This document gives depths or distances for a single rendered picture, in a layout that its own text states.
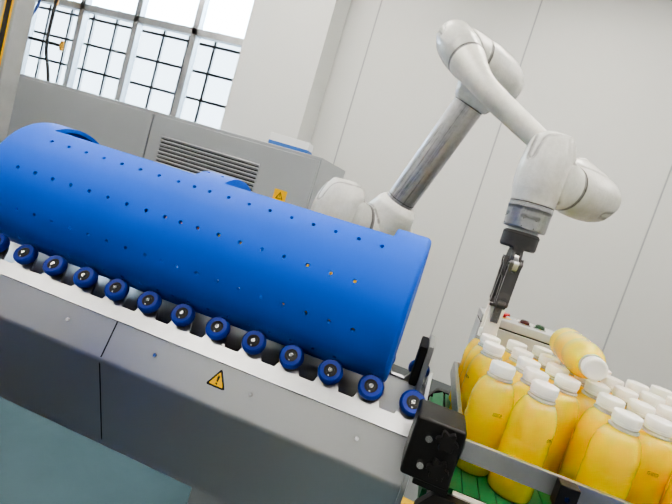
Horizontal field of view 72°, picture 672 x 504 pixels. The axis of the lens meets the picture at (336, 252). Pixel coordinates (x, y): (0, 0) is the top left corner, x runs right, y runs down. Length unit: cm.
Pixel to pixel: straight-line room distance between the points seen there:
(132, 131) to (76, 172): 208
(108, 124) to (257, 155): 101
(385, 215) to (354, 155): 226
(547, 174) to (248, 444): 77
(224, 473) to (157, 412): 17
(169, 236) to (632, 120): 342
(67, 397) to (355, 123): 312
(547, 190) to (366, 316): 47
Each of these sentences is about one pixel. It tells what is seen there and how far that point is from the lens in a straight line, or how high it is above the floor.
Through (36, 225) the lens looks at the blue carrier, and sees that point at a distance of 108.
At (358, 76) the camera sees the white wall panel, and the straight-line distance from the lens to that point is 393.
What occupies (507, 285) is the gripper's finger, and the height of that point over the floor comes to 119.
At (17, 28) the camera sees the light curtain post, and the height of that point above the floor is 148.
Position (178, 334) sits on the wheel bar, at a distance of 93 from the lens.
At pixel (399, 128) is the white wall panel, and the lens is 375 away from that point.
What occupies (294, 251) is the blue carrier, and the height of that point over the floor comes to 115.
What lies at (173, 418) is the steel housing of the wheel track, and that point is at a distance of 97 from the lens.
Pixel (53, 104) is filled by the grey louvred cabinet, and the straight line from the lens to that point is 353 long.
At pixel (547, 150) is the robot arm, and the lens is 103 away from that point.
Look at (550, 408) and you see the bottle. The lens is 78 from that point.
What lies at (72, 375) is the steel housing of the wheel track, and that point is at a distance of 108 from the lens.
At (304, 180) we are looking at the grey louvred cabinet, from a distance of 251.
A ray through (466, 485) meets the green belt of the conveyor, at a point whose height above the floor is 90.
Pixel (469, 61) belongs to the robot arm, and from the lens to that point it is 134.
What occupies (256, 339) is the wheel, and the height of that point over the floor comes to 97.
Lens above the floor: 125
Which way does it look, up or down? 6 degrees down
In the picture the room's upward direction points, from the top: 17 degrees clockwise
